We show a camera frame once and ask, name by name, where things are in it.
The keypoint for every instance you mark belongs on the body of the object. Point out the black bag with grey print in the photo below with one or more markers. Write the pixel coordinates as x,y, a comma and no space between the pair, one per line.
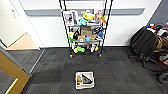
88,79

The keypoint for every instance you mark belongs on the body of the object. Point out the green and yellow toy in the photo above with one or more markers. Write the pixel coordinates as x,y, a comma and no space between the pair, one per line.
79,50

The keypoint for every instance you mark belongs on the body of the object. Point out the white wall switch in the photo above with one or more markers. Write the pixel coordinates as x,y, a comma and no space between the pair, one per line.
13,14

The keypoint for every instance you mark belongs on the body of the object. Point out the small blue box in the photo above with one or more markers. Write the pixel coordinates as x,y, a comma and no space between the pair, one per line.
88,38

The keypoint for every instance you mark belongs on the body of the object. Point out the small yellow toy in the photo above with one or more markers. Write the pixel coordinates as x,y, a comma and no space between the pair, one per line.
96,48

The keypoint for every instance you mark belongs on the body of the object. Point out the yellow wooden frame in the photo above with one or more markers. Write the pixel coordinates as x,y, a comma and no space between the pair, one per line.
15,71

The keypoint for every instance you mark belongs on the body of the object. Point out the yellow plush toy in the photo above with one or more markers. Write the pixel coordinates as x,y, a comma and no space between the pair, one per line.
88,15

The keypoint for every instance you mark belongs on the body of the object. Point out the small cardboard box white label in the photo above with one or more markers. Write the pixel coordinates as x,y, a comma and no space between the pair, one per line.
81,39

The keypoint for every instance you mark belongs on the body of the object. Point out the blue and white cap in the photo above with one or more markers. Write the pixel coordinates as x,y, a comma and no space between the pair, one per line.
101,34

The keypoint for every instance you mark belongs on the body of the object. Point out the pale woven basket dark spots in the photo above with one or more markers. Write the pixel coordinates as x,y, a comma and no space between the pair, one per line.
85,86

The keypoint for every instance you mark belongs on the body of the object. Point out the plain small cardboard box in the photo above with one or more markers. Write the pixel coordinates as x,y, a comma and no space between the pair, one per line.
93,37

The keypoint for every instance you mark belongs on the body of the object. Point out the black bag with white pattern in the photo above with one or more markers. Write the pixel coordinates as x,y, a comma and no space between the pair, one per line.
97,30

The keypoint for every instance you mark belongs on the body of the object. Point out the black chair with garments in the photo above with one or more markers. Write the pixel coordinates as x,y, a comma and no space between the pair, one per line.
145,41

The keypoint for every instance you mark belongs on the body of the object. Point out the large brown cardboard box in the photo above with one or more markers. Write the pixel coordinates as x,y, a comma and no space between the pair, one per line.
86,31

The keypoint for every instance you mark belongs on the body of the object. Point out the flat grey box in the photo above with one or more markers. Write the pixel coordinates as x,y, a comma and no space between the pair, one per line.
93,22

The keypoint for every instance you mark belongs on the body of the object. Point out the long grey wall band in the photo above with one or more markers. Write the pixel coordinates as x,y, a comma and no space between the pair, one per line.
43,12

